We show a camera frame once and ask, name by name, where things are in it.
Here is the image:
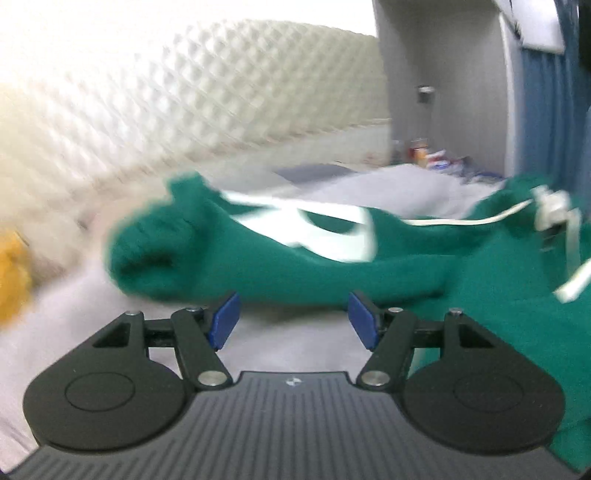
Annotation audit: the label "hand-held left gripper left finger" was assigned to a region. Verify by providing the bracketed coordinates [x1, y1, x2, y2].
[91, 291, 242, 390]

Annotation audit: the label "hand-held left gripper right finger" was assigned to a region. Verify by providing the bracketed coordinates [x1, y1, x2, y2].
[348, 290, 498, 390]

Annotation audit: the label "green sweatshirt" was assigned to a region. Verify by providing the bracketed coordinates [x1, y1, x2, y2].
[106, 170, 591, 462]

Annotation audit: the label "white bed cover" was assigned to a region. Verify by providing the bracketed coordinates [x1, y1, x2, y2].
[0, 162, 509, 462]

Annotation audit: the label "small bottles and packets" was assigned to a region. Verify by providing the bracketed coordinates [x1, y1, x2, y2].
[392, 137, 505, 182]

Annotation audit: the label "yellow cloth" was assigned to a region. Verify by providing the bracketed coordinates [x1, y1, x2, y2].
[0, 230, 34, 326]

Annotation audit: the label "white quilted headboard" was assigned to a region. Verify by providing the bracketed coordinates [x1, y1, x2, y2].
[0, 17, 393, 241]

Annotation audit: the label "grey and white cabinet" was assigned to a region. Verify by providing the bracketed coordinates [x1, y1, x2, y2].
[371, 0, 571, 172]

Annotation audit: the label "blue curtain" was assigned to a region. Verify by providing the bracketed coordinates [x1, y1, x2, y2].
[516, 0, 591, 197]

